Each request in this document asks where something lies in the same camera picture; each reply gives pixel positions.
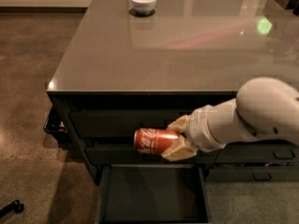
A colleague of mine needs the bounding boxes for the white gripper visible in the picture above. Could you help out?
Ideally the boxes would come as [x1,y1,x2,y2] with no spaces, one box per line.
[162,105,226,161]

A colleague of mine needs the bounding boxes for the red coke can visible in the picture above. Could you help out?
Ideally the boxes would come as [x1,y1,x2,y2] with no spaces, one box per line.
[134,128,179,155]

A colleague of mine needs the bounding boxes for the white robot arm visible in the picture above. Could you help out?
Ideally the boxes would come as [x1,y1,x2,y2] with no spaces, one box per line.
[162,77,299,161]

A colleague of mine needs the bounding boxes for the bottom right drawer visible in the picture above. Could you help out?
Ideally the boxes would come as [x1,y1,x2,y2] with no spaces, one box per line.
[204,166,299,182]

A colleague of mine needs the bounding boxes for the open bottom left drawer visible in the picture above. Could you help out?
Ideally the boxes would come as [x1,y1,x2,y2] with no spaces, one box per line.
[94,165,212,224]

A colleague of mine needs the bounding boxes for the middle left drawer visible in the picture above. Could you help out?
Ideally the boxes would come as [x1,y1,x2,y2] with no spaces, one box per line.
[86,142,220,165]

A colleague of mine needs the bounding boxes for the middle right drawer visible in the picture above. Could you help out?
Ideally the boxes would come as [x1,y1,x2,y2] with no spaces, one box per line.
[215,141,299,163]

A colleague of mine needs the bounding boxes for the top left drawer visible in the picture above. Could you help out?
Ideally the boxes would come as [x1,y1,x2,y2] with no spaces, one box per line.
[70,109,191,138]

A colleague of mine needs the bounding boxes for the dark cabinet with grey top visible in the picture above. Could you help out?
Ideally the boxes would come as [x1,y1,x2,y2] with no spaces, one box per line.
[47,0,299,179]

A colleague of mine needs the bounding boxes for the black side basket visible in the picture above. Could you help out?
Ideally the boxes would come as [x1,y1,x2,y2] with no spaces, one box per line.
[44,107,71,143]

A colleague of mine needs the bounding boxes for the white bowl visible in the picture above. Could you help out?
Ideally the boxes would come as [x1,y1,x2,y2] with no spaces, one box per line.
[130,0,157,15]

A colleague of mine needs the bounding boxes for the black object on floor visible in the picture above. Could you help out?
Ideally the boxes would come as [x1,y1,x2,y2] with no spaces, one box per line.
[0,200,24,218]

